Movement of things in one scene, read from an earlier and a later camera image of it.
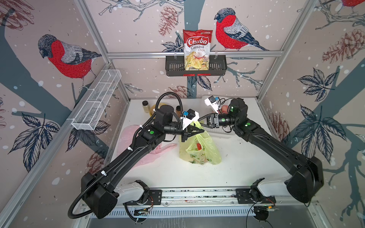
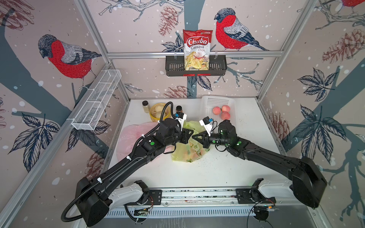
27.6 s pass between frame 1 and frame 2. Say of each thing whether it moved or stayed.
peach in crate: stayed
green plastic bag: moved
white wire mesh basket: stayed
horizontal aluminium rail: stayed
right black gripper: moved
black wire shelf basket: stayed
